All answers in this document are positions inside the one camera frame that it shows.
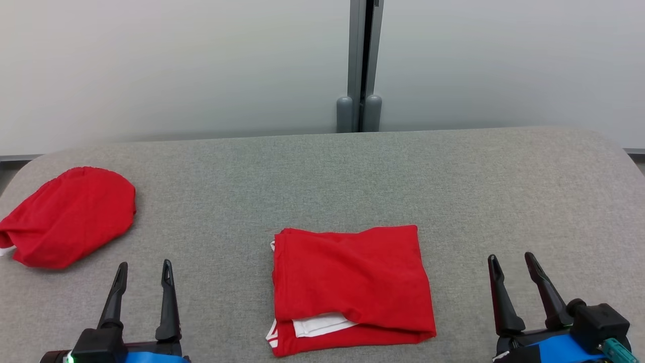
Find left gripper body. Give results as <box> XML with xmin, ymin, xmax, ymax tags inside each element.
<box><xmin>40</xmin><ymin>341</ymin><xmax>191</xmax><ymax>363</ymax></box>

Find grey double partition post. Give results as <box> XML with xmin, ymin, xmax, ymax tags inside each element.
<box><xmin>347</xmin><ymin>0</ymin><xmax>385</xmax><ymax>133</ymax></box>

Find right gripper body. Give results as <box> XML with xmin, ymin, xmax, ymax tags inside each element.
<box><xmin>493</xmin><ymin>328</ymin><xmax>572</xmax><ymax>363</ymax></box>

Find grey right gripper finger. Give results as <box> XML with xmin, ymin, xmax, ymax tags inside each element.
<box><xmin>524</xmin><ymin>252</ymin><xmax>575</xmax><ymax>331</ymax></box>
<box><xmin>487</xmin><ymin>254</ymin><xmax>526</xmax><ymax>337</ymax></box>

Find red and white basketball jersey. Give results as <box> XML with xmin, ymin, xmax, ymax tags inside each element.
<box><xmin>266</xmin><ymin>225</ymin><xmax>437</xmax><ymax>357</ymax></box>

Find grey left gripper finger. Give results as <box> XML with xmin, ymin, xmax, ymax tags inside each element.
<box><xmin>97</xmin><ymin>262</ymin><xmax>128</xmax><ymax>331</ymax></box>
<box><xmin>155</xmin><ymin>259</ymin><xmax>182</xmax><ymax>342</ymax></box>

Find grey rounded post foot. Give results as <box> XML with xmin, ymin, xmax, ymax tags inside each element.
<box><xmin>364</xmin><ymin>94</ymin><xmax>383</xmax><ymax>133</ymax></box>
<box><xmin>336</xmin><ymin>96</ymin><xmax>355</xmax><ymax>134</ymax></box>

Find teal right camera connector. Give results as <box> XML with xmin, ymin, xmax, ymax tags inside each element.
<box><xmin>602</xmin><ymin>338</ymin><xmax>638</xmax><ymax>363</ymax></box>

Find red basketball shorts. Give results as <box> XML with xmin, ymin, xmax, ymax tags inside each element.
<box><xmin>0</xmin><ymin>166</ymin><xmax>137</xmax><ymax>269</ymax></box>

